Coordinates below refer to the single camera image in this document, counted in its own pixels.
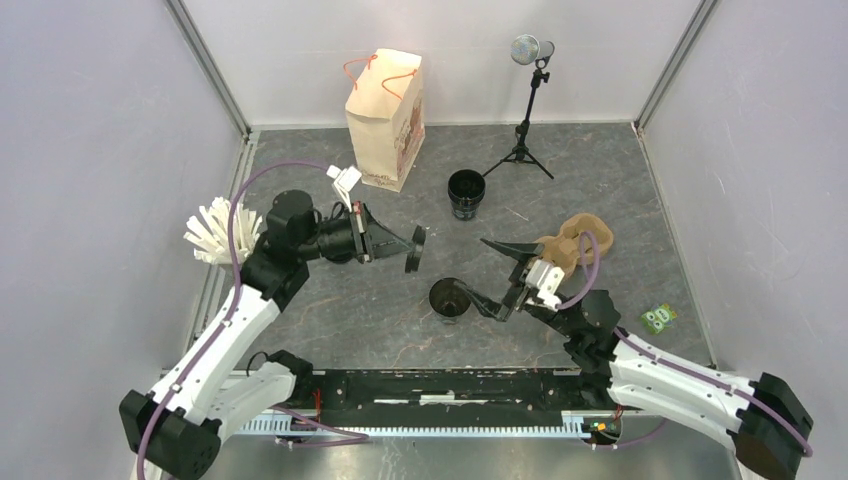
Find black cup lid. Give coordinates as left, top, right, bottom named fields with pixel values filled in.
left=405, top=225, right=426, bottom=273

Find stack of black cups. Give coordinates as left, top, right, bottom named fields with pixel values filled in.
left=447, top=169, right=486, bottom=221

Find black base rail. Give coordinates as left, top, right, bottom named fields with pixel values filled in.
left=152, top=367, right=730, bottom=439

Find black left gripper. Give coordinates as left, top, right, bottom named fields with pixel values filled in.
left=297, top=201, right=415, bottom=264

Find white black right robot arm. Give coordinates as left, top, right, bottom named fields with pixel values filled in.
left=455, top=241, right=814, bottom=479

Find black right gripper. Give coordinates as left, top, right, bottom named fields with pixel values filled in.
left=453, top=238, right=576, bottom=339

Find paper takeout bag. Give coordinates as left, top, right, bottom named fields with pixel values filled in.
left=343, top=48, right=425, bottom=192

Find single black coffee cup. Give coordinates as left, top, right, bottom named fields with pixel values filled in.
left=428, top=277, right=471, bottom=325

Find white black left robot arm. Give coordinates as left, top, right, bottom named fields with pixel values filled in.
left=119, top=190, right=426, bottom=479

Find white straws in cup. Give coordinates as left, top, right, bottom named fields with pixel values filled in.
left=183, top=197, right=263, bottom=265

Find microphone on black tripod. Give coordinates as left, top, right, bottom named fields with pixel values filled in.
left=483, top=34, right=555, bottom=180

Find green toy figure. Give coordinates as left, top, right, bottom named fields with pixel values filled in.
left=640, top=303, right=678, bottom=335

